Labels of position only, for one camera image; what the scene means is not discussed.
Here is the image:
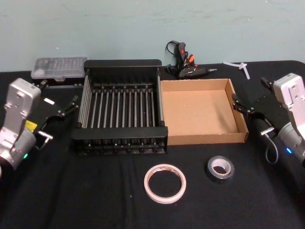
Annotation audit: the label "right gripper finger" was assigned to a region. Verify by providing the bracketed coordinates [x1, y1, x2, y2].
[232, 94, 255, 117]
[260, 76, 275, 91]

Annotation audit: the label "black corded tool orange parts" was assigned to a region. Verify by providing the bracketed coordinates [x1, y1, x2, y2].
[165, 41, 218, 80]

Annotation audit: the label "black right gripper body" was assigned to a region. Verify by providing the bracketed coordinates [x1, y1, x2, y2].
[249, 93, 290, 135]

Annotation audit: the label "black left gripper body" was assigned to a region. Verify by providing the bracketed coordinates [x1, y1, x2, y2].
[25, 94, 66, 134]

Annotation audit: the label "black table cloth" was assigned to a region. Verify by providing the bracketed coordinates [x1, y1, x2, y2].
[0, 59, 305, 229]

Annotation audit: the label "shallow brown cardboard tray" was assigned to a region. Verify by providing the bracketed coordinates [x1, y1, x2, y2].
[161, 78, 250, 146]

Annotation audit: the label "clear plastic case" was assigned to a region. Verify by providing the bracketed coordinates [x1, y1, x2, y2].
[30, 56, 88, 89]

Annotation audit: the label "roll of white tape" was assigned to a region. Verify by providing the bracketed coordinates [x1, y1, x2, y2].
[143, 164, 187, 205]

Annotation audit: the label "white three-armed plastic piece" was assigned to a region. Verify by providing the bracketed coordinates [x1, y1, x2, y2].
[223, 61, 251, 81]

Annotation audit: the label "roll of silver tape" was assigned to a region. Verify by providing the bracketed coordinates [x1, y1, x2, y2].
[206, 155, 235, 185]

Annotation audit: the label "black rack with steel bars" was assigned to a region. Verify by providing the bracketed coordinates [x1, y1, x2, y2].
[71, 59, 169, 157]

